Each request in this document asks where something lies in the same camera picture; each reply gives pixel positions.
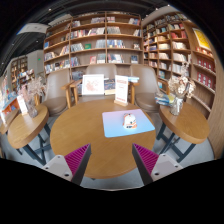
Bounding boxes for white orange patterned computer mouse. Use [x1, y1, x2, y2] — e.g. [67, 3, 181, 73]
[122, 112, 138, 130]

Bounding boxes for glass vase with beige flowers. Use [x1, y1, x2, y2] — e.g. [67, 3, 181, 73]
[167, 61, 197, 117]

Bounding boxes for white ceiling air vent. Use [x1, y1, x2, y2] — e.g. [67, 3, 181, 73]
[18, 22, 51, 35]

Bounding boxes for white sign on wooden base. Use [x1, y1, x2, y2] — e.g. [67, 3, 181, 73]
[113, 74, 130, 108]

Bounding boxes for pink blue gradient mouse pad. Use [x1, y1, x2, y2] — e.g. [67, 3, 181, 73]
[101, 108, 156, 139]

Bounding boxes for small white table card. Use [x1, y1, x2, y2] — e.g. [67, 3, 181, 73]
[16, 95, 29, 117]

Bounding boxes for distant wooden bookshelf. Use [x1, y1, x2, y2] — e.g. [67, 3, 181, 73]
[9, 54, 36, 93]

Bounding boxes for flat blue books on armrest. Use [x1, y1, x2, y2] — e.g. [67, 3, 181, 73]
[126, 75, 140, 84]

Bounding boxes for curved wooden bookshelf with books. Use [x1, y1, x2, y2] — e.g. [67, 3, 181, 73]
[141, 13, 224, 118]

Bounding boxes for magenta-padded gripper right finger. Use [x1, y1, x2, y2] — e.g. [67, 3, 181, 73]
[131, 143, 184, 186]

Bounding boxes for orange book display stand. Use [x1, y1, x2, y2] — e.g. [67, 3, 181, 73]
[0, 78, 21, 134]

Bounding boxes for white framed floral picture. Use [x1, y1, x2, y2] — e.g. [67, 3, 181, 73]
[81, 73, 106, 97]

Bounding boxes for round wooden side table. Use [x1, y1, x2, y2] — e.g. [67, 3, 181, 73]
[156, 101, 210, 164]
[7, 103, 51, 166]

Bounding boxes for stack of blue books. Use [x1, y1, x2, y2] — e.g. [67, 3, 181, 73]
[154, 91, 176, 108]

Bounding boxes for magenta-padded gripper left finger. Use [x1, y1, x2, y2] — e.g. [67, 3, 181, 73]
[41, 143, 92, 186]

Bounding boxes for glass vase with pink flowers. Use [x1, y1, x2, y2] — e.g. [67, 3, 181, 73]
[18, 75, 46, 119]

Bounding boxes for wide wooden bookshelf with books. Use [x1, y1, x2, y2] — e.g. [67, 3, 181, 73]
[42, 12, 143, 76]

